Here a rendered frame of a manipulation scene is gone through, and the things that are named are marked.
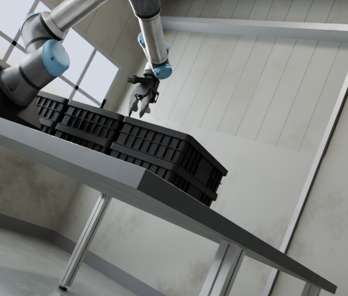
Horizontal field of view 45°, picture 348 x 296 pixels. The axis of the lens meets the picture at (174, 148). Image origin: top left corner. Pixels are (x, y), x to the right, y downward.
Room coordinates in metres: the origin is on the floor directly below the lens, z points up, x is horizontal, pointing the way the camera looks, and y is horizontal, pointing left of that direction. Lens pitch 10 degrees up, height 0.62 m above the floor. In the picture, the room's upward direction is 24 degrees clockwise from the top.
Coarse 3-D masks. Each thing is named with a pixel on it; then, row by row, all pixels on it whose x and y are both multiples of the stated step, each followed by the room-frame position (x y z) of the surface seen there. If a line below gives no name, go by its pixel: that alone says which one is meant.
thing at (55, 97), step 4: (40, 92) 1.78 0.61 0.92; (44, 92) 1.76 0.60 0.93; (44, 96) 1.76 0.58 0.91; (48, 96) 1.75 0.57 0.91; (52, 96) 1.73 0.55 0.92; (56, 96) 1.72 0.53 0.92; (60, 96) 1.71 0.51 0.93; (56, 100) 1.72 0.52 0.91; (60, 100) 1.71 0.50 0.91; (64, 100) 1.70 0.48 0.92; (68, 100) 1.70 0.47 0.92
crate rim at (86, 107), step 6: (72, 102) 1.67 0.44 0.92; (78, 102) 1.65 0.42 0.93; (84, 108) 1.63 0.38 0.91; (90, 108) 1.62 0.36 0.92; (96, 108) 1.60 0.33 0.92; (102, 114) 1.58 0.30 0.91; (108, 114) 1.56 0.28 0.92; (114, 114) 1.55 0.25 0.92; (120, 114) 1.54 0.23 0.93; (120, 120) 1.54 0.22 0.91
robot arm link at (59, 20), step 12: (72, 0) 1.39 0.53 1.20; (84, 0) 1.38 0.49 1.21; (96, 0) 1.38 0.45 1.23; (36, 12) 1.48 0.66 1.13; (48, 12) 1.45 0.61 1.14; (60, 12) 1.42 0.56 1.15; (72, 12) 1.41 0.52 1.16; (84, 12) 1.41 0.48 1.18; (24, 24) 1.47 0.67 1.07; (36, 24) 1.44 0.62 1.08; (48, 24) 1.43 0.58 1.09; (60, 24) 1.44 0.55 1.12; (72, 24) 1.45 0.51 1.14; (24, 36) 1.47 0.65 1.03; (36, 36) 1.43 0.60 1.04; (48, 36) 1.45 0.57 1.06; (60, 36) 1.47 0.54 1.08
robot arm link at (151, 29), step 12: (132, 0) 1.30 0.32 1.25; (144, 0) 1.29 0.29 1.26; (156, 0) 1.31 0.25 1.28; (144, 12) 1.33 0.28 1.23; (156, 12) 1.34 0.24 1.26; (144, 24) 1.40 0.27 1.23; (156, 24) 1.40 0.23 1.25; (144, 36) 1.47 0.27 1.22; (156, 36) 1.45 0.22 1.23; (156, 48) 1.51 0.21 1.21; (156, 60) 1.58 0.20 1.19; (168, 60) 1.63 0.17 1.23; (156, 72) 1.63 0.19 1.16; (168, 72) 1.63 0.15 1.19
